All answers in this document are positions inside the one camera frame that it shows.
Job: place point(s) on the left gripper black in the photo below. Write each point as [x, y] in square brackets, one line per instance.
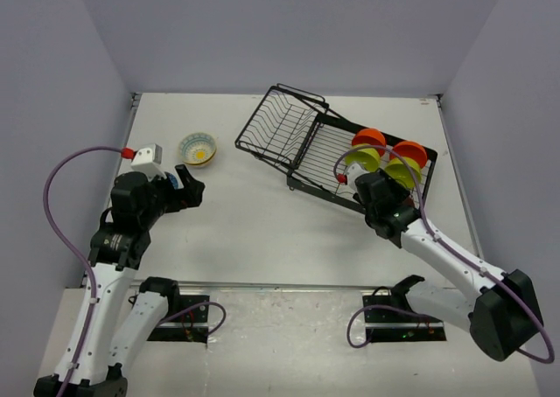
[192, 191]

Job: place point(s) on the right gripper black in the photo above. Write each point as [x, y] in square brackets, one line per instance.
[401, 193]

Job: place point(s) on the blue triangle pattern bowl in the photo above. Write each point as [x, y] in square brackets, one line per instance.
[173, 180]

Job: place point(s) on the lime green bowl front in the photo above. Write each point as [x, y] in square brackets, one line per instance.
[404, 174]

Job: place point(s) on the lime green bowl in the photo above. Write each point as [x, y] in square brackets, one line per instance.
[404, 174]
[369, 159]

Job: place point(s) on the yellow sun pattern bowl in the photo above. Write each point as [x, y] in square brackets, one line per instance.
[198, 140]

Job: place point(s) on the floral leaf pattern bowl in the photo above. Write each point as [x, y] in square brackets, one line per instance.
[199, 158]

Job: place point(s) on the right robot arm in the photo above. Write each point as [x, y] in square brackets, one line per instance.
[498, 309]

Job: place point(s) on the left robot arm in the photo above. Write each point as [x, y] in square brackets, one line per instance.
[99, 351]

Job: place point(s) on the orange bowl front row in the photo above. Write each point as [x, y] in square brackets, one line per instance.
[412, 150]

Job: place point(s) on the orange bowl row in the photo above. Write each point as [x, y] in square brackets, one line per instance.
[412, 150]
[370, 136]

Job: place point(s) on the orange bowl rear row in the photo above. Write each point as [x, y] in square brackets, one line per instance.
[370, 136]

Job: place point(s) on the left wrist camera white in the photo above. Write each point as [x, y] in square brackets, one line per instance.
[148, 160]

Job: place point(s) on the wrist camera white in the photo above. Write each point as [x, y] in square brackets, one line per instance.
[353, 172]
[148, 160]

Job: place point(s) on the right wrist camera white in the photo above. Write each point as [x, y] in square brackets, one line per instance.
[353, 172]

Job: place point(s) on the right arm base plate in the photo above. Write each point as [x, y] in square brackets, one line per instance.
[387, 326]

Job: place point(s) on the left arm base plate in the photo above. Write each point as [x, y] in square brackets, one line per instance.
[190, 327]

